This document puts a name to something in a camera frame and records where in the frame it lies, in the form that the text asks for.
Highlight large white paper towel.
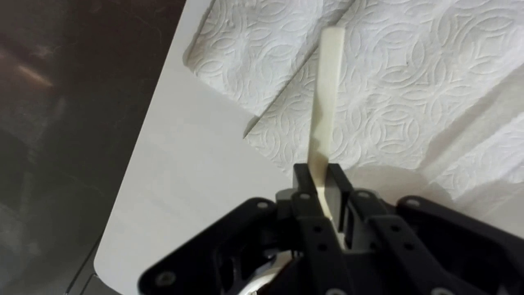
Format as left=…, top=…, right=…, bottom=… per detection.
left=181, top=0, right=357, bottom=117

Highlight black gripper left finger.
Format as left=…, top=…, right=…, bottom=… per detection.
left=137, top=161, right=350, bottom=295

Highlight folded white paper towel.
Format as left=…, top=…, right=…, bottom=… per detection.
left=242, top=0, right=524, bottom=225

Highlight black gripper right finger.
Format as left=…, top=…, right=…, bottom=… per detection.
left=325, top=161, right=524, bottom=295

